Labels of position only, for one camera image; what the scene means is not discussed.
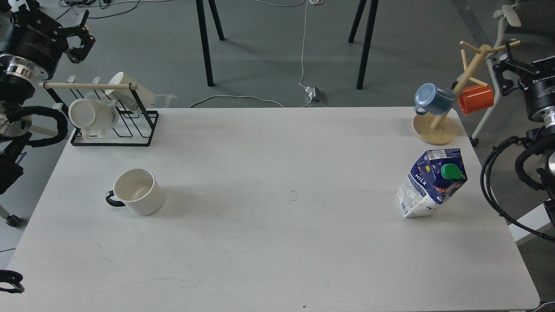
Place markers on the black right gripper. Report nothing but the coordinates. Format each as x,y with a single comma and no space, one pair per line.
537,81

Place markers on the grey floor power socket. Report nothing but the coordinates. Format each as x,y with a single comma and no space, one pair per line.
314,95

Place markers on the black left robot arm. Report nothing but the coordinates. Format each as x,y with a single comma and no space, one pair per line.
17,84

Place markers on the orange mug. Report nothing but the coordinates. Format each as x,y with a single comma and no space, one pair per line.
476,98

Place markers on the blue mug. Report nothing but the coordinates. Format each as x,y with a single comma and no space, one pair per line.
429,98

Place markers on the white mug black handle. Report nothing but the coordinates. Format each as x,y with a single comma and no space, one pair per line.
138,190

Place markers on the black table legs left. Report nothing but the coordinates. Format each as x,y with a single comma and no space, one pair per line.
201,15

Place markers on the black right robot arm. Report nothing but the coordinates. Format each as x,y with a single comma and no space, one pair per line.
545,147

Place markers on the white mug on rack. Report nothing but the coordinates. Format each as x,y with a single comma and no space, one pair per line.
92,115

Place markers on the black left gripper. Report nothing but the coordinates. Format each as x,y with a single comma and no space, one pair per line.
31,36

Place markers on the grey office chair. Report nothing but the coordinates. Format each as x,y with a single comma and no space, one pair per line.
507,16

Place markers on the wooden mug tree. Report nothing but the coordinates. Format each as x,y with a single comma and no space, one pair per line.
439,130

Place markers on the black table legs right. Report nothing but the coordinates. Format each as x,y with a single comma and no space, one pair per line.
371,19

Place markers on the black wire mug rack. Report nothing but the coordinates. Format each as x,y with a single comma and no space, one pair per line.
130,130

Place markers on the blue white milk carton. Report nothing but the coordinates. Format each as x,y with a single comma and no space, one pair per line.
431,182

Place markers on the black table legs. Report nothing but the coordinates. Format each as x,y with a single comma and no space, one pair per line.
201,15
371,19

